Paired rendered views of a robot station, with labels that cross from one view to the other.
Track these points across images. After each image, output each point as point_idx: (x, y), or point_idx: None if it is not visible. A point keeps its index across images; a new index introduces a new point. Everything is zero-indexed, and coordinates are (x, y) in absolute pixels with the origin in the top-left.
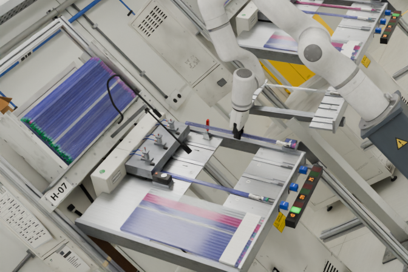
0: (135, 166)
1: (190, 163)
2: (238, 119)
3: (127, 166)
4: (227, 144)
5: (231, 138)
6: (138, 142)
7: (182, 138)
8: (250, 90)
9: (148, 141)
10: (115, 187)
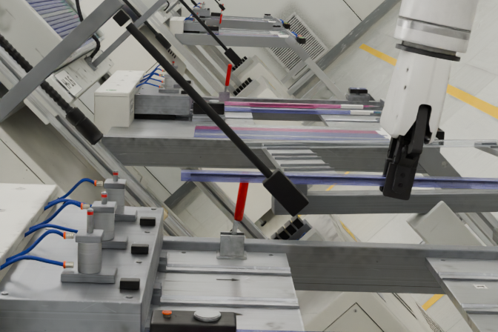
0: (54, 299)
1: (244, 304)
2: (442, 89)
3: (3, 311)
4: (298, 276)
5: (319, 246)
6: (15, 237)
7: (159, 247)
8: None
9: (47, 244)
10: None
